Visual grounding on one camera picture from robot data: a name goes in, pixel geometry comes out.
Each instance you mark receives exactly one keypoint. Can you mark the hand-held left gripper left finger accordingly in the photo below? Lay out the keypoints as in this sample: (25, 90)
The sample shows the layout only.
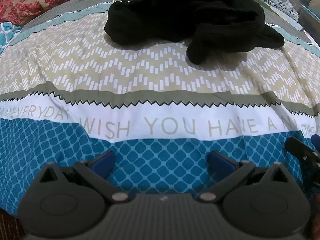
(103, 160)

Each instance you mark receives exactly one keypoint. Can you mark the teal white patterned pillow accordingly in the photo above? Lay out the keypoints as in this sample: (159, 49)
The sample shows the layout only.
(7, 33)

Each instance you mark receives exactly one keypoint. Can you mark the red floral quilt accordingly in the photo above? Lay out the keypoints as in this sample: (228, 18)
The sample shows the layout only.
(35, 0)

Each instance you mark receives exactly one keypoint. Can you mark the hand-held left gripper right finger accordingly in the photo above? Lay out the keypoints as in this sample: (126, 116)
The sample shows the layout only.
(220, 160)

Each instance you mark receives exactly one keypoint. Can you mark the black pants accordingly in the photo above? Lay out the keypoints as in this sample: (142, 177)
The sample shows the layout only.
(200, 22)

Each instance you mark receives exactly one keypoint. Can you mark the printed patterned bed sheet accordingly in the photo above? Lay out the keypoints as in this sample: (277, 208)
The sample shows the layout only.
(155, 100)

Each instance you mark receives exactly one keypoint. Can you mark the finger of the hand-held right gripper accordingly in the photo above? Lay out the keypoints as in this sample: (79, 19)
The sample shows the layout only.
(301, 152)

